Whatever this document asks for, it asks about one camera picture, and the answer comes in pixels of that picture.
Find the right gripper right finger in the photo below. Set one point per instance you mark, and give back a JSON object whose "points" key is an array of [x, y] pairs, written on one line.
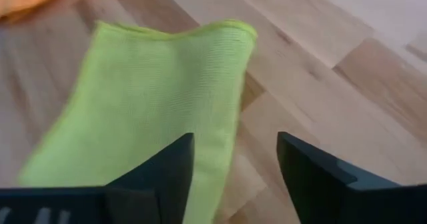
{"points": [[317, 184]]}

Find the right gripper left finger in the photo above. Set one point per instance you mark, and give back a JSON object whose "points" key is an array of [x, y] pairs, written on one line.
{"points": [[160, 184]]}

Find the light green microfiber towel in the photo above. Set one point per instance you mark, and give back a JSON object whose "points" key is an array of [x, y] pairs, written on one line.
{"points": [[150, 100]]}

